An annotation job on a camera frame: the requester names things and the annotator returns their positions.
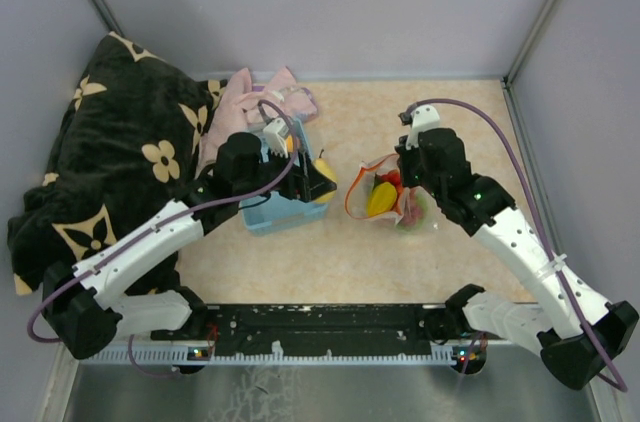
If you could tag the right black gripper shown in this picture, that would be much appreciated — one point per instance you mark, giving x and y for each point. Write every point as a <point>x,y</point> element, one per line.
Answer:
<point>405,155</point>

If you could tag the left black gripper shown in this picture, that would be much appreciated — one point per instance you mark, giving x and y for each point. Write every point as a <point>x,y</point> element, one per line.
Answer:
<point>303,182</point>

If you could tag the orange peach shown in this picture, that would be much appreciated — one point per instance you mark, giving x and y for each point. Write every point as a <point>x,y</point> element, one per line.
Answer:
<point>289,143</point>

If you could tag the red strawberry bunch with leaves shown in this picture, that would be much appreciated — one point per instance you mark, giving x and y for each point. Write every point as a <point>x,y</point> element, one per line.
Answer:
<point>392,177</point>

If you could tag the purple grape bunch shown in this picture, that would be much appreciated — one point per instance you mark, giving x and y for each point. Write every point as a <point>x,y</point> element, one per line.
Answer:
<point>416,209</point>

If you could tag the clear zip top bag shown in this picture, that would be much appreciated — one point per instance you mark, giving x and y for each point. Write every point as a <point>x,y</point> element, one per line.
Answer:
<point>358,193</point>

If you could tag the yellow starfruit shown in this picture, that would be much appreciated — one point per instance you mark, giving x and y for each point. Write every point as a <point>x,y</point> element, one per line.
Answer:
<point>381,200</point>

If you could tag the yellow pear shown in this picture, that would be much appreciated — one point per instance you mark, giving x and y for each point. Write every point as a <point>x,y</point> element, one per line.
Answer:
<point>325,170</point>

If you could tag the green grape bunch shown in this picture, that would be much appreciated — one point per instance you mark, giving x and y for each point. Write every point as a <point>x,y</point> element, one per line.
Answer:
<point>418,227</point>

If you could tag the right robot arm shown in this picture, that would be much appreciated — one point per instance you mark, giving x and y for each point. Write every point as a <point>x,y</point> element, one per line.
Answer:
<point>575,329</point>

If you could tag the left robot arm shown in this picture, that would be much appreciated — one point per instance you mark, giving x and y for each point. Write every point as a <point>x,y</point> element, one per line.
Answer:
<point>86,304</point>

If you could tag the light blue plastic basket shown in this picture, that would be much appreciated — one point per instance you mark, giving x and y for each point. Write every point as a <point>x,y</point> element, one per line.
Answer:
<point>263,216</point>

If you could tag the pink cloth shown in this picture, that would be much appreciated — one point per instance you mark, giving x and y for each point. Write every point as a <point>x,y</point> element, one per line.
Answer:
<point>238,109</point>

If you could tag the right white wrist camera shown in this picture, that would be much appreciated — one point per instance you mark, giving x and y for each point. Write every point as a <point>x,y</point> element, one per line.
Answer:
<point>419,118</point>

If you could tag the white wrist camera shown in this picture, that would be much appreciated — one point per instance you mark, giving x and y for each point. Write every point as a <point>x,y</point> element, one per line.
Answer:
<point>276,133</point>
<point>419,118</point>

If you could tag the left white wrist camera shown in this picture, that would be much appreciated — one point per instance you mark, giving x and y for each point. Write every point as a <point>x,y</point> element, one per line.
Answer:
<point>276,133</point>

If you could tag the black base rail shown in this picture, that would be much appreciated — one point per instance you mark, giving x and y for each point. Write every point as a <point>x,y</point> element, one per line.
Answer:
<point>318,330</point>

